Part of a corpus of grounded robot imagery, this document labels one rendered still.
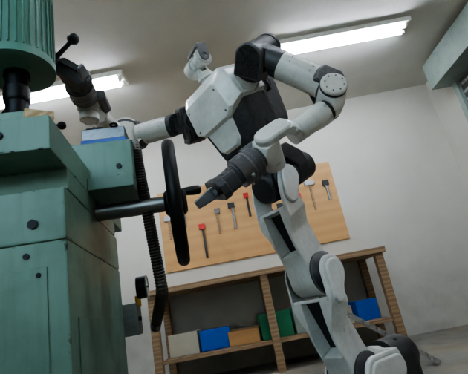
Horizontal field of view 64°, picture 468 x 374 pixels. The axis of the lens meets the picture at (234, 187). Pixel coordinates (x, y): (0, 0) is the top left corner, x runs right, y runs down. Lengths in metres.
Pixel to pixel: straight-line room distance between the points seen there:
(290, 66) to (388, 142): 3.61
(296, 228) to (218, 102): 0.49
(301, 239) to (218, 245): 2.86
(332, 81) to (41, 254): 0.85
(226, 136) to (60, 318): 0.85
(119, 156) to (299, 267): 0.72
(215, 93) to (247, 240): 2.98
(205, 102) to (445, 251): 3.67
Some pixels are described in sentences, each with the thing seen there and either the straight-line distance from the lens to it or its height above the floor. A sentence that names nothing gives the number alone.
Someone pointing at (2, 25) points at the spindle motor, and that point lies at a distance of 1.09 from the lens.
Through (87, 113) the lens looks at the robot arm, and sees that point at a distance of 1.40.
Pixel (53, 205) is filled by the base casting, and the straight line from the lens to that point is 0.68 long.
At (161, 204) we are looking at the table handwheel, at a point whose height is 0.80.
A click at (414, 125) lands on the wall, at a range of 4.93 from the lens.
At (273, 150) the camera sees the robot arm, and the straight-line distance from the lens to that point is 1.02.
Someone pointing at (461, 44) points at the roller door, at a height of 2.42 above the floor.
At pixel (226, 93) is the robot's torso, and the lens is 1.25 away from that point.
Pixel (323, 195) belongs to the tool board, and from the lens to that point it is 4.29.
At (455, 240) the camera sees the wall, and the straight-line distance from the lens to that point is 4.65.
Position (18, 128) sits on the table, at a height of 0.88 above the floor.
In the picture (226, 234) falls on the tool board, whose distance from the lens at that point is 4.13.
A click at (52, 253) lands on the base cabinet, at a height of 0.69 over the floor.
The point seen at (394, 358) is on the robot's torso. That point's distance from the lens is 1.47.
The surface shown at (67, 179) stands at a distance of 0.71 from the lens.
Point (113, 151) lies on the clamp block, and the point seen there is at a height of 0.93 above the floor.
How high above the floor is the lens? 0.56
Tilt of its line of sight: 18 degrees up
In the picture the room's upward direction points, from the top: 11 degrees counter-clockwise
